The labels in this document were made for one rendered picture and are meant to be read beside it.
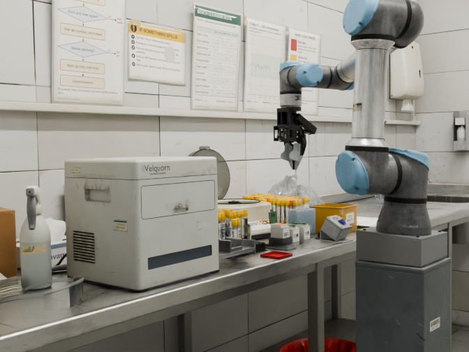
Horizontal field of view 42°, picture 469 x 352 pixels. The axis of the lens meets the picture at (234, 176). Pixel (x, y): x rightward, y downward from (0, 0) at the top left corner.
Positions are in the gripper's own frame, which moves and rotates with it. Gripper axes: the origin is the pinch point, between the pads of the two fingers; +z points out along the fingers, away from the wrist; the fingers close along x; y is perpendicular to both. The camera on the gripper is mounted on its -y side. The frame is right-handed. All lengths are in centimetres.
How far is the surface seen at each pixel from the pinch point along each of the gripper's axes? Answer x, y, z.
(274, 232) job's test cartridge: 8.5, 20.0, 20.0
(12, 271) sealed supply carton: -5, 98, 22
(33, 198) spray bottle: 7, 98, 4
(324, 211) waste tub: 1.3, -14.1, 17.1
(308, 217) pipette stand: 1.9, -4.0, 18.1
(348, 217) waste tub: 6.8, -20.7, 19.4
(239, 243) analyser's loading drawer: 18, 44, 20
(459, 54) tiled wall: -50, -217, -63
